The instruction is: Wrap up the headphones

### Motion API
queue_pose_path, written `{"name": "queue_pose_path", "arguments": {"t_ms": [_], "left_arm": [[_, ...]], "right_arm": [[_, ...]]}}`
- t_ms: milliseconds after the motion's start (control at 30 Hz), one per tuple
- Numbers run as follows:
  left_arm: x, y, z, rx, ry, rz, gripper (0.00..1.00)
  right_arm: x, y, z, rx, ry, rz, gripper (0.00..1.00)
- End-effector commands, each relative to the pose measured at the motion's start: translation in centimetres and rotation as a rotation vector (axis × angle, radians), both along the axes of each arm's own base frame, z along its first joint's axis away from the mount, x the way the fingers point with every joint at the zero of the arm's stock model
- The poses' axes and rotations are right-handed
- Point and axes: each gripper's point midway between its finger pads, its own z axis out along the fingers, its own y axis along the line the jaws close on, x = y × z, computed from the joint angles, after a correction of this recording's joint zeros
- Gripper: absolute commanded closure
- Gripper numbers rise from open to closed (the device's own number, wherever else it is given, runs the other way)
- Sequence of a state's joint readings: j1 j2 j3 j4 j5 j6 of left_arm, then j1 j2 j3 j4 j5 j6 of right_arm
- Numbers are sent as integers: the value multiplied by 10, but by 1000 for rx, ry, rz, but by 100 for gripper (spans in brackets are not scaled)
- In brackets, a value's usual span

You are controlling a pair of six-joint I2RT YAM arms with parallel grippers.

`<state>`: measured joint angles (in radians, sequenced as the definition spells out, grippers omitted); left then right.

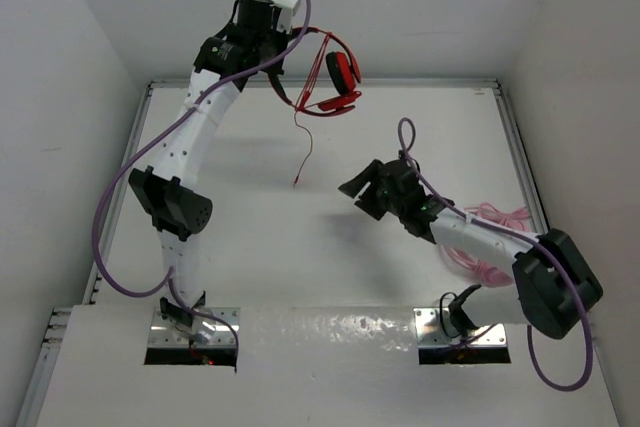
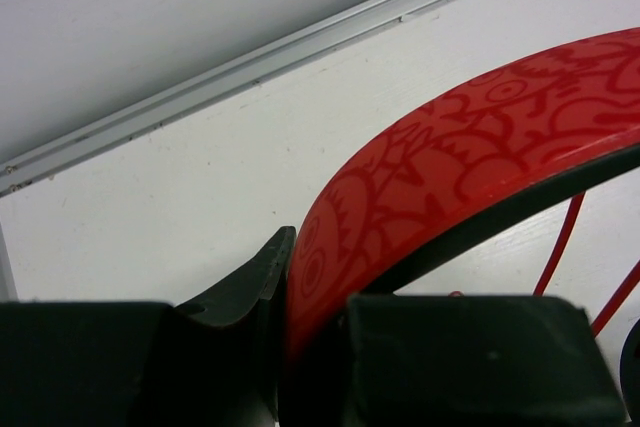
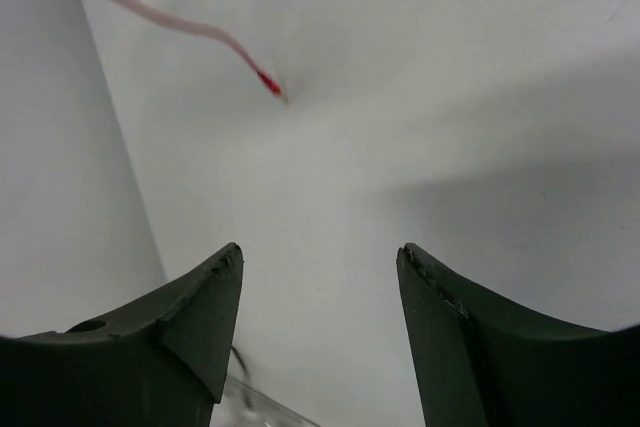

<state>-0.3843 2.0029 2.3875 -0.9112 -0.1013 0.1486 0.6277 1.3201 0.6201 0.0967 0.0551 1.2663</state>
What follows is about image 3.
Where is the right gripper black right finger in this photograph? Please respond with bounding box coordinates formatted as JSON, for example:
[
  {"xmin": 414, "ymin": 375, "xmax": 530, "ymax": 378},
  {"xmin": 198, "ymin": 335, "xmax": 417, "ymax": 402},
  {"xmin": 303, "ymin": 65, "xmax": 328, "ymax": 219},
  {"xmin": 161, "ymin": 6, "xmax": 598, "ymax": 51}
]
[{"xmin": 396, "ymin": 243, "xmax": 639, "ymax": 426}]

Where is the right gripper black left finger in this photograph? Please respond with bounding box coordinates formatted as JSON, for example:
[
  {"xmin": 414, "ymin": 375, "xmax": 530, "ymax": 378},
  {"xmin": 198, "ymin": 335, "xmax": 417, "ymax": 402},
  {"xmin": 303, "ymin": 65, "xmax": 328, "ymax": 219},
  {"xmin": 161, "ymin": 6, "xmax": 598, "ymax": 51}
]
[{"xmin": 1, "ymin": 243, "xmax": 244, "ymax": 426}]

